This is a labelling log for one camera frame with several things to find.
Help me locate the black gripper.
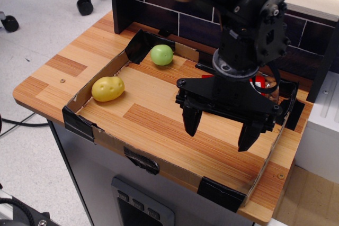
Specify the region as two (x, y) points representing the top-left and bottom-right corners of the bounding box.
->
(176, 76), (282, 152)

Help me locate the red-capped basil spice bottle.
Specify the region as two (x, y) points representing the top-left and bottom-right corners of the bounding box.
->
(201, 75), (276, 102)

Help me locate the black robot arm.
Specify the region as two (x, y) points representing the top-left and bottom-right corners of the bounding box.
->
(176, 0), (290, 152)

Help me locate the green toy apple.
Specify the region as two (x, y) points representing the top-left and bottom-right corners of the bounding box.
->
(150, 44), (173, 66)

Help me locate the white side cabinet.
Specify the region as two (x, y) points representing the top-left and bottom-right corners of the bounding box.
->
(294, 71), (339, 178)

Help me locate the yellow toy potato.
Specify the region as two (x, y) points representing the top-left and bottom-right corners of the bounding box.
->
(91, 76), (125, 102)

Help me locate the grey control panel with buttons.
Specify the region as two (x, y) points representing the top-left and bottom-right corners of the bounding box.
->
(111, 177), (175, 226)

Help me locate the dark brick-pattern backsplash panel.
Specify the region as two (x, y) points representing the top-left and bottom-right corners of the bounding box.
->
(108, 0), (339, 103)

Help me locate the black equipment with screw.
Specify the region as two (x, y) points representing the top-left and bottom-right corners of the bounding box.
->
(1, 185), (59, 226)

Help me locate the black chair caster wheel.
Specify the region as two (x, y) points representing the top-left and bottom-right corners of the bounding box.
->
(0, 11), (19, 32)

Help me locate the black floor cable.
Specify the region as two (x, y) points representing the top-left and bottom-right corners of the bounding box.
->
(0, 112), (50, 138)

